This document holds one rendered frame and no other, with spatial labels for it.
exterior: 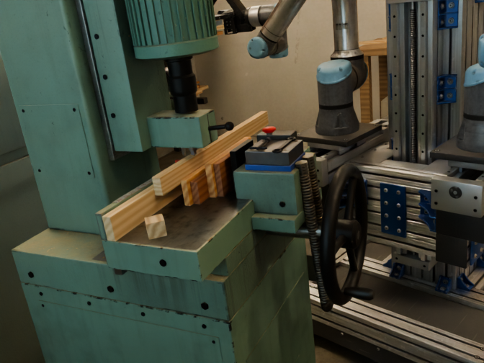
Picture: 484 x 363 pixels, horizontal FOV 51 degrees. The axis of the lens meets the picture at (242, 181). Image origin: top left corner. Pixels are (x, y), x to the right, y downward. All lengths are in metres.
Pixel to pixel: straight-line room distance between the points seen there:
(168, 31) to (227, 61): 3.94
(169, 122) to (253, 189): 0.24
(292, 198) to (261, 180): 0.07
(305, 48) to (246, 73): 0.64
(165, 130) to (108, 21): 0.25
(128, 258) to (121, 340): 0.30
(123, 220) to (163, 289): 0.17
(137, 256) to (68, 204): 0.39
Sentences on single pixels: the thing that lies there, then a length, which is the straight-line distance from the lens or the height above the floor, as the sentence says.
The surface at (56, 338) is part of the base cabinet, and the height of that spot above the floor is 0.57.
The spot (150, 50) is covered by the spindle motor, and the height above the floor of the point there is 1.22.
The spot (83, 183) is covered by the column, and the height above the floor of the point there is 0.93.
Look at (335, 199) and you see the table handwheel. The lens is 0.96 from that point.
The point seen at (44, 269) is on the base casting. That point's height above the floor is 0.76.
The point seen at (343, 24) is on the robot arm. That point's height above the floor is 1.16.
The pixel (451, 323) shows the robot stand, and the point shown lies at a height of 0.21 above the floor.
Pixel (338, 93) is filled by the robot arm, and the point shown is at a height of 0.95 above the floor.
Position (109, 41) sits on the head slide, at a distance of 1.12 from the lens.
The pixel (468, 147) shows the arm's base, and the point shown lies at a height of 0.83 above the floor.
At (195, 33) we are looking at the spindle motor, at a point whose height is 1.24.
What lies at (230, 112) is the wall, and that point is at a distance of 5.06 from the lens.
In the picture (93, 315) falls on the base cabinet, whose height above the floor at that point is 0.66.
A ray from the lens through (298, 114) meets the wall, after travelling 4.73.
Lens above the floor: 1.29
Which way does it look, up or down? 20 degrees down
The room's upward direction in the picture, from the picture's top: 7 degrees counter-clockwise
